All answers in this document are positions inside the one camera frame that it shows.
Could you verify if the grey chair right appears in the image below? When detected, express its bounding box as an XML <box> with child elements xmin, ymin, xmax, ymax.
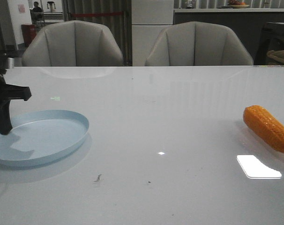
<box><xmin>145</xmin><ymin>22</ymin><xmax>253</xmax><ymax>67</ymax></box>

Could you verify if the dark counter with white top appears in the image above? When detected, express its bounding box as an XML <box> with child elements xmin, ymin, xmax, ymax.
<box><xmin>173</xmin><ymin>8</ymin><xmax>284</xmax><ymax>65</ymax></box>

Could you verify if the grey chair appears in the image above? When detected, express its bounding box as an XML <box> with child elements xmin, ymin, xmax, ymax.
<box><xmin>22</xmin><ymin>20</ymin><xmax>123</xmax><ymax>67</ymax></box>
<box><xmin>145</xmin><ymin>22</ymin><xmax>253</xmax><ymax>67</ymax></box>

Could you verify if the seated person in background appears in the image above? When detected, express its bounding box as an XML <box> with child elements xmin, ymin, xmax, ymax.
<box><xmin>30</xmin><ymin>1</ymin><xmax>43</xmax><ymax>21</ymax></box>

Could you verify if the fruit bowl on counter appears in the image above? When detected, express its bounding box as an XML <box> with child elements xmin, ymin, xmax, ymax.
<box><xmin>228</xmin><ymin>0</ymin><xmax>249</xmax><ymax>9</ymax></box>

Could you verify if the brown cushion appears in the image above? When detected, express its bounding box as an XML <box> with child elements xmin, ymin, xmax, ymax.
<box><xmin>267</xmin><ymin>50</ymin><xmax>284</xmax><ymax>65</ymax></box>

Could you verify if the orange corn cob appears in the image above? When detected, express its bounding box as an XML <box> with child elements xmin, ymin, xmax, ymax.
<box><xmin>243</xmin><ymin>105</ymin><xmax>284</xmax><ymax>153</ymax></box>

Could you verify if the red trash bin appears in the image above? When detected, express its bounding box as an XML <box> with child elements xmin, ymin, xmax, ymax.
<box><xmin>21</xmin><ymin>24</ymin><xmax>37</xmax><ymax>47</ymax></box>

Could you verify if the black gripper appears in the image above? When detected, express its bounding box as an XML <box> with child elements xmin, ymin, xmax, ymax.
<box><xmin>0</xmin><ymin>55</ymin><xmax>31</xmax><ymax>135</ymax></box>

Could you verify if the light blue plate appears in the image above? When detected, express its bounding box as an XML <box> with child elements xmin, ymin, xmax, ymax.
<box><xmin>0</xmin><ymin>110</ymin><xmax>90</xmax><ymax>167</ymax></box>

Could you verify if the white refrigerator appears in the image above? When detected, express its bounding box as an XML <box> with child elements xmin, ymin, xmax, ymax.
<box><xmin>131</xmin><ymin>0</ymin><xmax>174</xmax><ymax>66</ymax></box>

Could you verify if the grey chair left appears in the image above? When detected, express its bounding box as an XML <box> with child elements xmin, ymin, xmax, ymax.
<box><xmin>22</xmin><ymin>20</ymin><xmax>123</xmax><ymax>67</ymax></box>

